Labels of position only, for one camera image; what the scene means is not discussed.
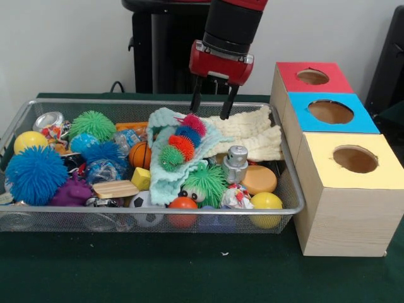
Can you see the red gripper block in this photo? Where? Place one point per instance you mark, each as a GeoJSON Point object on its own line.
{"type": "Point", "coordinates": [221, 67]}

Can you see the multicolour spiky caterpillar toy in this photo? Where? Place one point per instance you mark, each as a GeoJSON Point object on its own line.
{"type": "Point", "coordinates": [181, 146]}

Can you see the cream waffle cloth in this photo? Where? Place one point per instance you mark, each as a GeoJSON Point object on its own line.
{"type": "Point", "coordinates": [252, 139]}

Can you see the light blue waffle cloth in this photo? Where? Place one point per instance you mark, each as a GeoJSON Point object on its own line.
{"type": "Point", "coordinates": [164, 186]}

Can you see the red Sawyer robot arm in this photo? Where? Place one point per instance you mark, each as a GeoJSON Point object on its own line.
{"type": "Point", "coordinates": [233, 25]}

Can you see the wooden box with three holes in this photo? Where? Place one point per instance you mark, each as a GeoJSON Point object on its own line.
{"type": "Point", "coordinates": [344, 221]}

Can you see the shallow clear mesh bin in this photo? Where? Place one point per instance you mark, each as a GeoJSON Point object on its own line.
{"type": "Point", "coordinates": [63, 222]}

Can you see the silver toy robot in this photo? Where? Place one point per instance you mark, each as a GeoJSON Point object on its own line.
{"type": "Point", "coordinates": [235, 167]}

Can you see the green spiky ball with eyes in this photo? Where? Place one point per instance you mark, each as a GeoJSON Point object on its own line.
{"type": "Point", "coordinates": [205, 183]}

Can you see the tan round disc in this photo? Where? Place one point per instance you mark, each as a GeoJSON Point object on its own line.
{"type": "Point", "coordinates": [259, 180]}

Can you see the yellow plastic ball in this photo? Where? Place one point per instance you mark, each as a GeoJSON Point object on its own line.
{"type": "Point", "coordinates": [266, 205]}
{"type": "Point", "coordinates": [30, 142]}

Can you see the plain green spiky ball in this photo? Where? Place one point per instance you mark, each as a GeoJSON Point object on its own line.
{"type": "Point", "coordinates": [91, 125]}

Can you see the dark green table cloth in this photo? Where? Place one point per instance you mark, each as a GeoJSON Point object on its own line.
{"type": "Point", "coordinates": [394, 120]}
{"type": "Point", "coordinates": [158, 268]}

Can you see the black chair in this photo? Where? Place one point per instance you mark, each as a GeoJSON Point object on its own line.
{"type": "Point", "coordinates": [388, 63]}

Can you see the large blue spiky ball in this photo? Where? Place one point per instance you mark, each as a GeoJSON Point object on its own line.
{"type": "Point", "coordinates": [36, 175]}

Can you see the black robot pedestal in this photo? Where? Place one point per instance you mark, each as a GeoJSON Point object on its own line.
{"type": "Point", "coordinates": [170, 63]}

